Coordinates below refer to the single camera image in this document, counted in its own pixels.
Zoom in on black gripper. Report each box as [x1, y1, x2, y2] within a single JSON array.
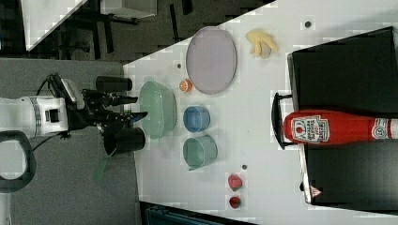
[[50, 74, 148, 134]]

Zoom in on red ketchup bottle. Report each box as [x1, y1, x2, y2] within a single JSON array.
[[283, 110, 398, 145]]

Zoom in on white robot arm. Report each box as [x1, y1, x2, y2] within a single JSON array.
[[1, 74, 147, 193]]

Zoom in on black toaster oven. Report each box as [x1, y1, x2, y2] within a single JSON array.
[[271, 26, 397, 215]]

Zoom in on black cylinder upper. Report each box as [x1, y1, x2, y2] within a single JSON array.
[[96, 76, 132, 92]]

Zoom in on black cylinder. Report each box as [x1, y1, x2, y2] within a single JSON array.
[[96, 76, 132, 92], [103, 127, 145, 156]]

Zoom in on black cylinder lower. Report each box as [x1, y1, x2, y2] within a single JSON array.
[[103, 127, 145, 156]]

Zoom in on green perforated colander basket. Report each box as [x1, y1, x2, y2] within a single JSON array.
[[139, 82, 176, 139]]

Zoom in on orange slice toy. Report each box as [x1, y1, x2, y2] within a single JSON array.
[[179, 79, 192, 93]]

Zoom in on blue cup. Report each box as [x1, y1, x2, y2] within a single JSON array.
[[183, 106, 210, 133]]

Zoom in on green cup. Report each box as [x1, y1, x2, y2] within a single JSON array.
[[183, 135, 218, 171]]

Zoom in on purple round plate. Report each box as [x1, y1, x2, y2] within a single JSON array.
[[186, 26, 237, 95]]

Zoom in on white side table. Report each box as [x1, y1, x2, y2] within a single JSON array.
[[20, 0, 87, 52]]

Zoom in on large red strawberry toy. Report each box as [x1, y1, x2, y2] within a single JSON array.
[[228, 174, 243, 191]]

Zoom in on small red strawberry toy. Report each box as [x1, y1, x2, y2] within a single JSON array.
[[229, 196, 241, 209]]

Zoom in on yellow banana bunch toy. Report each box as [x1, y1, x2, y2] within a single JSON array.
[[245, 30, 279, 59]]

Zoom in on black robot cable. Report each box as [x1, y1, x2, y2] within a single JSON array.
[[35, 74, 60, 97]]

